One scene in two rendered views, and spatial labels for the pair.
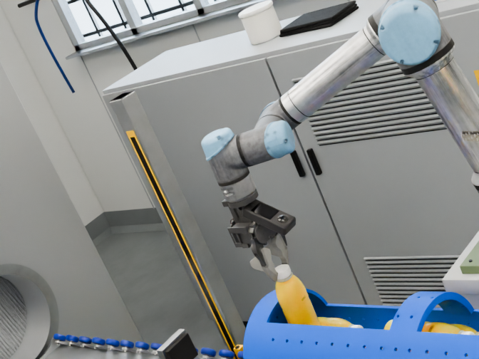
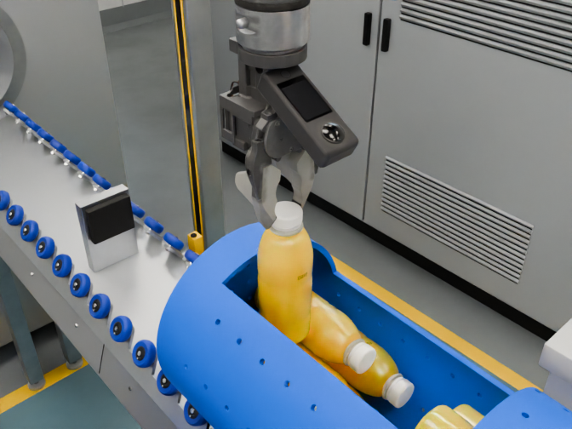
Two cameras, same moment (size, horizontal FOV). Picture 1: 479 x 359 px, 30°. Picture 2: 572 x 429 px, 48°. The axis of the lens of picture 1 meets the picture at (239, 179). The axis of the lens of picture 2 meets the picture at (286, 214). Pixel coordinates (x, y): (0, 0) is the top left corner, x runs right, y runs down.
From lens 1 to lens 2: 131 cm
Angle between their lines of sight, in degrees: 17
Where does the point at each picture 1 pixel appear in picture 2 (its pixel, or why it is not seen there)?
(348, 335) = (351, 413)
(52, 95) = not seen: outside the picture
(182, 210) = (198, 21)
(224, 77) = not seen: outside the picture
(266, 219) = (300, 119)
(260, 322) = (212, 276)
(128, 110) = not seen: outside the picture
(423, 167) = (502, 96)
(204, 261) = (203, 103)
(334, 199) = (386, 84)
